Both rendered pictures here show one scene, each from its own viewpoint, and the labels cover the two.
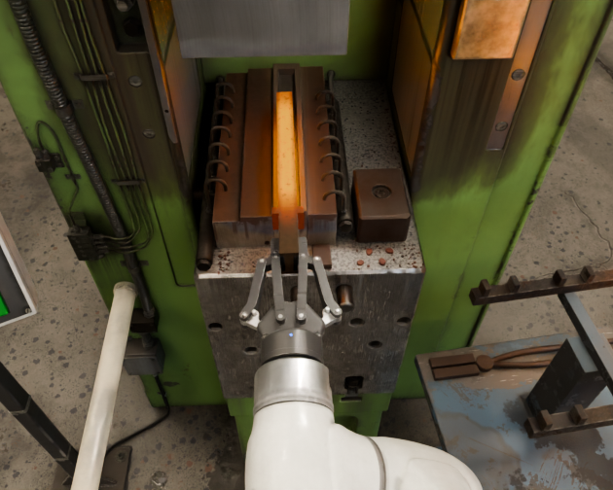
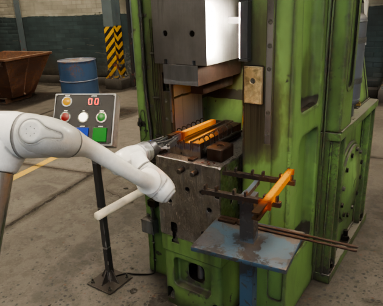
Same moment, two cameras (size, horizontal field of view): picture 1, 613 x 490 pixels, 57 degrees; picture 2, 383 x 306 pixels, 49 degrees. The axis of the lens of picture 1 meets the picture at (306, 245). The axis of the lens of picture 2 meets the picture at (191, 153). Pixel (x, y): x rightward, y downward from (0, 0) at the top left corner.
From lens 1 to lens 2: 1.50 m
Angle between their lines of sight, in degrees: 42
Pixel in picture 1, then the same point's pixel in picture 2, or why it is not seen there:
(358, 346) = (203, 209)
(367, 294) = (203, 176)
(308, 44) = (189, 82)
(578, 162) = not seen: outside the picture
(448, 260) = not seen: hidden behind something
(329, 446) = (137, 150)
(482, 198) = (267, 167)
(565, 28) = (279, 98)
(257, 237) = (178, 150)
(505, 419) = (230, 235)
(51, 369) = (126, 245)
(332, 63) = not seen: hidden behind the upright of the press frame
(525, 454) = (227, 243)
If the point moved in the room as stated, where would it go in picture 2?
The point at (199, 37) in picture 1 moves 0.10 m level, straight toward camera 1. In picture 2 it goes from (167, 78) to (157, 82)
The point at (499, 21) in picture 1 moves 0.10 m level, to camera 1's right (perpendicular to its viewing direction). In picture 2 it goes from (254, 91) to (274, 93)
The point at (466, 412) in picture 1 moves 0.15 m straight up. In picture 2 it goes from (219, 229) to (219, 198)
